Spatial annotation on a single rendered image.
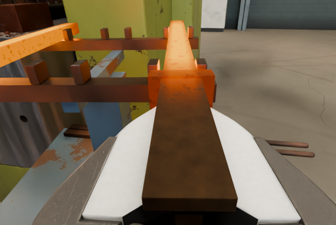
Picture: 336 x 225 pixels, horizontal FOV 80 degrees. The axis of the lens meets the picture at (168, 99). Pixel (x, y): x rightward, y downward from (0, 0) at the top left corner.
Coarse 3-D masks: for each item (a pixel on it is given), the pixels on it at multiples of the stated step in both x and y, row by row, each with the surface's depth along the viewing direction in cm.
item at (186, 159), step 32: (192, 64) 18; (160, 96) 11; (192, 96) 11; (160, 128) 9; (192, 128) 9; (160, 160) 7; (192, 160) 7; (224, 160) 7; (160, 192) 6; (192, 192) 6; (224, 192) 6; (160, 224) 7; (192, 224) 6
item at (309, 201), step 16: (272, 160) 8; (288, 176) 7; (304, 176) 7; (288, 192) 7; (304, 192) 7; (320, 192) 7; (304, 208) 6; (320, 208) 6; (272, 224) 6; (288, 224) 6; (304, 224) 6; (320, 224) 6
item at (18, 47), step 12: (60, 24) 43; (72, 24) 44; (24, 36) 32; (36, 36) 32; (48, 36) 35; (60, 36) 39; (0, 48) 26; (12, 48) 28; (24, 48) 30; (36, 48) 32; (0, 60) 26; (12, 60) 28
